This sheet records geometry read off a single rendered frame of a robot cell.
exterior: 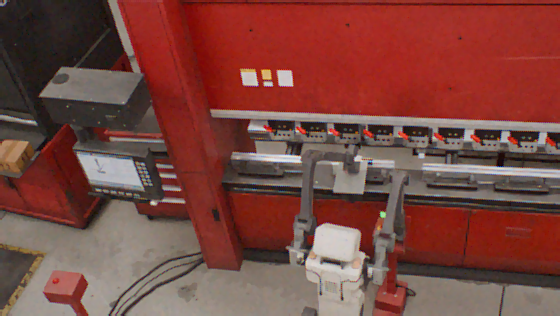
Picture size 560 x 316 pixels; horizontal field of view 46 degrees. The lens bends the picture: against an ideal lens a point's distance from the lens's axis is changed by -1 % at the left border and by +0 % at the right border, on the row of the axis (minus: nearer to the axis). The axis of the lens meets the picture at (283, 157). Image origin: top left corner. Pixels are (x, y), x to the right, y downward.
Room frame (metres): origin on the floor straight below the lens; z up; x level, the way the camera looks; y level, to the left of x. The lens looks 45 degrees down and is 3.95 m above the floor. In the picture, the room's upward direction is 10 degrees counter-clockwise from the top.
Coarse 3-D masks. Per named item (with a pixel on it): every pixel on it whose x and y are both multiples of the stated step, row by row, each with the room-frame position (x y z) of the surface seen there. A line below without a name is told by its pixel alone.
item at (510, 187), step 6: (498, 186) 2.53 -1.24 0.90; (510, 186) 2.52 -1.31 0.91; (516, 186) 2.51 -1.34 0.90; (522, 186) 2.50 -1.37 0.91; (528, 186) 2.49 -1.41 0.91; (534, 186) 2.49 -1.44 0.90; (546, 186) 2.47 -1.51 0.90; (516, 192) 2.48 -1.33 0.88; (522, 192) 2.47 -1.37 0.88; (528, 192) 2.46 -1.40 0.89; (534, 192) 2.45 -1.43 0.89; (540, 192) 2.44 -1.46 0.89; (546, 192) 2.43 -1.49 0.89
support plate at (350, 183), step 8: (336, 176) 2.74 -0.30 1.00; (344, 176) 2.73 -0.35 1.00; (352, 176) 2.72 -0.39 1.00; (360, 176) 2.71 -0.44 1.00; (336, 184) 2.68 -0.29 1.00; (344, 184) 2.67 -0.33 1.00; (352, 184) 2.66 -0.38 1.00; (360, 184) 2.65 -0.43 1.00; (336, 192) 2.62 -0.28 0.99; (344, 192) 2.61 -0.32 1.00; (352, 192) 2.60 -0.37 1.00; (360, 192) 2.58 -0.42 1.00
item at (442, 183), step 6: (432, 180) 2.67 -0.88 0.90; (438, 180) 2.66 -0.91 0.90; (444, 180) 2.65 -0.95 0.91; (450, 180) 2.64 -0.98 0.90; (456, 180) 2.63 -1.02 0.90; (462, 180) 2.63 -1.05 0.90; (474, 180) 2.61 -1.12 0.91; (432, 186) 2.64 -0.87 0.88; (438, 186) 2.63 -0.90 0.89; (444, 186) 2.61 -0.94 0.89; (450, 186) 2.60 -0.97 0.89; (456, 186) 2.59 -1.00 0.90; (462, 186) 2.58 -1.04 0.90; (468, 186) 2.57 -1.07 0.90; (474, 186) 2.56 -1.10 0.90
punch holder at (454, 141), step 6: (438, 132) 2.67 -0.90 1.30; (444, 132) 2.66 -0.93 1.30; (450, 132) 2.65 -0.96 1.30; (456, 132) 2.64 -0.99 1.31; (462, 132) 2.63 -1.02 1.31; (444, 138) 2.66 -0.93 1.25; (450, 138) 2.65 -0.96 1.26; (456, 138) 2.64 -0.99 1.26; (462, 138) 2.63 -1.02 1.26; (438, 144) 2.67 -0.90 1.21; (444, 144) 2.66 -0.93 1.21; (450, 144) 2.65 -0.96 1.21; (456, 144) 2.64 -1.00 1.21; (462, 144) 2.63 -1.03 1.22
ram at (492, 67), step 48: (240, 48) 3.01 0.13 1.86; (288, 48) 2.92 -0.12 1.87; (336, 48) 2.84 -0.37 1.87; (384, 48) 2.77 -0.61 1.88; (432, 48) 2.69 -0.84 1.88; (480, 48) 2.62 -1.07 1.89; (528, 48) 2.55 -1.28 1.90; (240, 96) 3.03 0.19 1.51; (288, 96) 2.94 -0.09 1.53; (336, 96) 2.85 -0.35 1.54; (384, 96) 2.77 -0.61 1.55; (432, 96) 2.69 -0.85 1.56; (480, 96) 2.61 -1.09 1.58; (528, 96) 2.54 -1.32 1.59
